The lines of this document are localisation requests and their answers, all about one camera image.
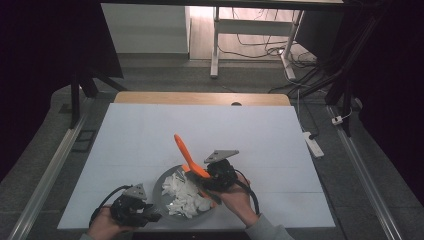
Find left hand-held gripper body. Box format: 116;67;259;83
109;182;155;228

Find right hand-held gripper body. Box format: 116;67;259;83
199;149;240;193

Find gray round plate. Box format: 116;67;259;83
152;164;218;222

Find white food pieces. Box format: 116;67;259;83
161;170;213;220

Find orange hand brush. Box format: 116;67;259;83
173;133;223;209

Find person's left hand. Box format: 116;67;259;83
86;205;135;240

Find person's right hand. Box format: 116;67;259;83
213;173;260;228

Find white power strip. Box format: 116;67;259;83
302;131;325;159

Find black tripod stand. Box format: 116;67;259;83
67;63;128;130

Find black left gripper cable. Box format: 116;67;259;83
88;184;134;228

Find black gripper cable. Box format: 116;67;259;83
88;184;134;228
234;168;261;215

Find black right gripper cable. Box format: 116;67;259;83
234;168;261;215

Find aluminium rail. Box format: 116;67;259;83
327;105;405;240
7;111;88;240

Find black power strip cable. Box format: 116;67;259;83
297;88;322;141

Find tangle of floor cables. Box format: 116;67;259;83
218;8;318;69

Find white desk frame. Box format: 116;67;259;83
210;6;306;81

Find black stand with cables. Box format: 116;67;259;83
289;6;388;138

